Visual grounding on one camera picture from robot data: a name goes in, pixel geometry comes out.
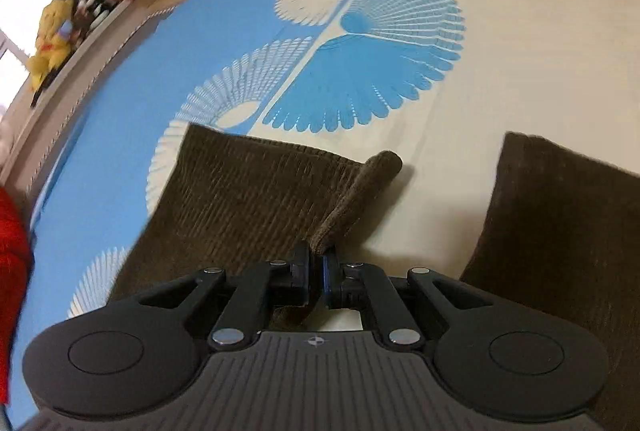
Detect brown corduroy pants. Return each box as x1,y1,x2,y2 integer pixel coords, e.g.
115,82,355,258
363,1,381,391
107,122,640,431

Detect white ledge shelf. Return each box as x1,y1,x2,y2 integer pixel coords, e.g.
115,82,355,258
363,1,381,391
9,0,174,179

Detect yellow plush toy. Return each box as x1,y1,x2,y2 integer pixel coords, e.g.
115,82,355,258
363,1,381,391
26,0,76,92

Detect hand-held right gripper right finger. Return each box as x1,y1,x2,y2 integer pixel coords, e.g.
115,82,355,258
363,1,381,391
320,249,483,353

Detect red fuzzy cloth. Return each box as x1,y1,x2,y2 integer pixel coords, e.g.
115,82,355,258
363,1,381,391
0,186,35,408

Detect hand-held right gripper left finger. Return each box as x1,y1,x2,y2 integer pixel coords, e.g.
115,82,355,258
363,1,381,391
136,241,312,352

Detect blue white printed bed sheet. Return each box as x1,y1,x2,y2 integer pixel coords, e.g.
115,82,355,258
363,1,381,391
0,0,640,431

